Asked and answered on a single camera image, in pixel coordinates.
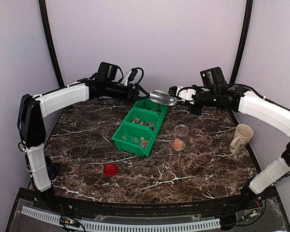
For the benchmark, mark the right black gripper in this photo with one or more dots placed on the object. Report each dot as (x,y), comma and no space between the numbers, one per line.
(196,111)

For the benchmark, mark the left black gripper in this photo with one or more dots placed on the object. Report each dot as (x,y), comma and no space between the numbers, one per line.
(135,92)

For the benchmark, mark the metal scoop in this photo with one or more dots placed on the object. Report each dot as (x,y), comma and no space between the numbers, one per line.
(162,97)

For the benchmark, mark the clear glass jar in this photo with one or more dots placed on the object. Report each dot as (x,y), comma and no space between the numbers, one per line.
(180,137)

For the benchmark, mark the green bin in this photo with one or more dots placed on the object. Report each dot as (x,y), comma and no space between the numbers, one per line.
(135,139)
(144,119)

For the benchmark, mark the green bin end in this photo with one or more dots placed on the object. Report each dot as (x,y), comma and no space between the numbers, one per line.
(147,104)

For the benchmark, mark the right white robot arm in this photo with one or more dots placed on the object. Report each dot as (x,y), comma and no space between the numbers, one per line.
(245,100)

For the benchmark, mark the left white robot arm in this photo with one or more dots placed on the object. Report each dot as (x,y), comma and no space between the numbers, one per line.
(34,111)

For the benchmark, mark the beige ceramic mug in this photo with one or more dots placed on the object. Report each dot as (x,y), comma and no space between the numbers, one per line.
(243,134)

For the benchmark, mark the red jar lid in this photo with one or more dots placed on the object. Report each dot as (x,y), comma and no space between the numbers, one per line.
(110,170)

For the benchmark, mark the dark blue mug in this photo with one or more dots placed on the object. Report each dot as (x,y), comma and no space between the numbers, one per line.
(53,168)

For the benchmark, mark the small green circuit board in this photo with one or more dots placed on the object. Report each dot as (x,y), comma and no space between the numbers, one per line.
(69,223)

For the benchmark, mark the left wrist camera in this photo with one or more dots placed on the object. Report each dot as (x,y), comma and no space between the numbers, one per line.
(107,70)

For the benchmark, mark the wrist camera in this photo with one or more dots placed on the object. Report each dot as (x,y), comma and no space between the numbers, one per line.
(107,70)
(213,79)

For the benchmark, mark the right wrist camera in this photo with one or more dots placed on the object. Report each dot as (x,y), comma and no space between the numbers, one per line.
(213,79)

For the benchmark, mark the left black frame post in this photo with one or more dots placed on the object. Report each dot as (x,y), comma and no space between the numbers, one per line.
(50,43)

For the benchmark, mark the black frame post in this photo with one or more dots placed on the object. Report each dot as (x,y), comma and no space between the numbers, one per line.
(242,41)
(50,43)

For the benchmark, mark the right black frame post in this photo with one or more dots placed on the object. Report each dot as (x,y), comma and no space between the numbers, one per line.
(242,41)

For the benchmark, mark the black front rail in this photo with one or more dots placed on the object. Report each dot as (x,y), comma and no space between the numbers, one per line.
(82,208)

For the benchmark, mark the white slotted cable duct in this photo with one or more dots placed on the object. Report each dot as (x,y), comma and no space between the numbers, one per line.
(92,226)

